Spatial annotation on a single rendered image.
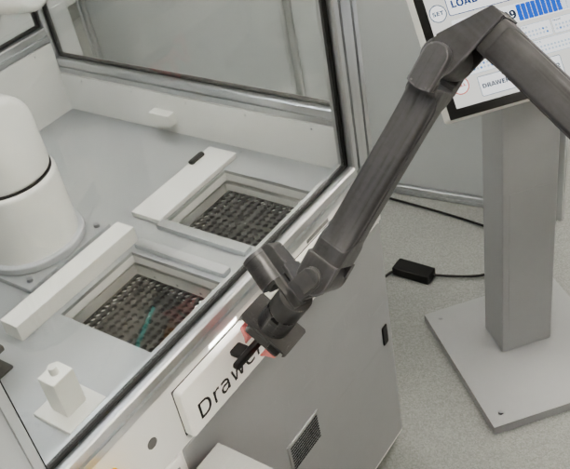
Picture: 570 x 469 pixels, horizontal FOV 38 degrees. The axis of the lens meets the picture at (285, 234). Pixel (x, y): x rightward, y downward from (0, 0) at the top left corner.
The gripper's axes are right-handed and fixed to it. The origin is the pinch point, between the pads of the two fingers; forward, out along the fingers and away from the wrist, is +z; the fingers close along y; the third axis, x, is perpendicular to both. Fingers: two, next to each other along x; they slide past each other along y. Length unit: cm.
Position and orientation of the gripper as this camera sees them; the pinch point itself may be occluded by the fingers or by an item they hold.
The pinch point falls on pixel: (256, 344)
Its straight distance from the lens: 150.8
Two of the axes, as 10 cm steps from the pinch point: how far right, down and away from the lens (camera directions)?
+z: -3.5, 5.1, 7.9
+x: -5.5, 5.7, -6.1
